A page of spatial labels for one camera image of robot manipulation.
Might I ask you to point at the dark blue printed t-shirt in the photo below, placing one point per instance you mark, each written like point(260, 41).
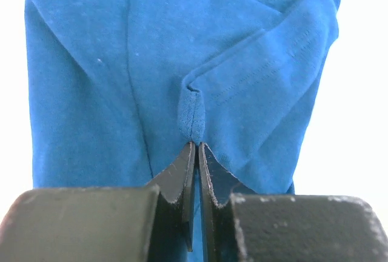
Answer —
point(118, 87)

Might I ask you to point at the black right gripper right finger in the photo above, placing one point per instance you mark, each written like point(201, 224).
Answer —
point(240, 225)

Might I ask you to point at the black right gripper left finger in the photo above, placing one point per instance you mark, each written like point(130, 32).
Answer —
point(149, 223)

